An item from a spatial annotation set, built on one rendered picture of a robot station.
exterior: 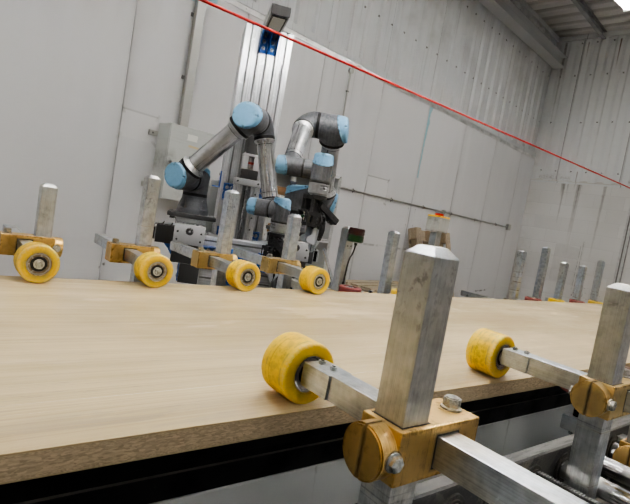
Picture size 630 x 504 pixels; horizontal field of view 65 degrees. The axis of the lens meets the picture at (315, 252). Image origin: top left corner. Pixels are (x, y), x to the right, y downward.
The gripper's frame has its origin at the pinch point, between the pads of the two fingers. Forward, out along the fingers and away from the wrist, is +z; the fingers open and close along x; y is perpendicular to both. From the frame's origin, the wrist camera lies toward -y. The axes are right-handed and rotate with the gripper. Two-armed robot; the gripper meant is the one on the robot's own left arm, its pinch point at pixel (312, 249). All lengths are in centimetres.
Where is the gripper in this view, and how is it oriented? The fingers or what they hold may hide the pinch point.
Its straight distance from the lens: 185.1
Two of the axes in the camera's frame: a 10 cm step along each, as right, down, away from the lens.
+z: -1.7, 9.8, 0.8
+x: 5.9, 1.7, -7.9
